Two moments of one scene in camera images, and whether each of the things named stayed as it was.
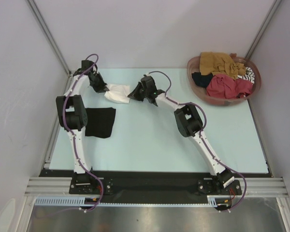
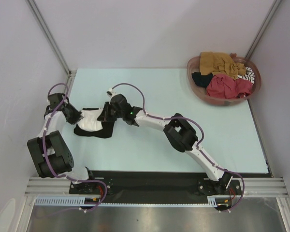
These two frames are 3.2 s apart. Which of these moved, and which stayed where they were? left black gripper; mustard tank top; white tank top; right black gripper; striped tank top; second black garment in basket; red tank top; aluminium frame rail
Moved: left black gripper; right black gripper; white tank top
Stayed: aluminium frame rail; red tank top; mustard tank top; striped tank top; second black garment in basket
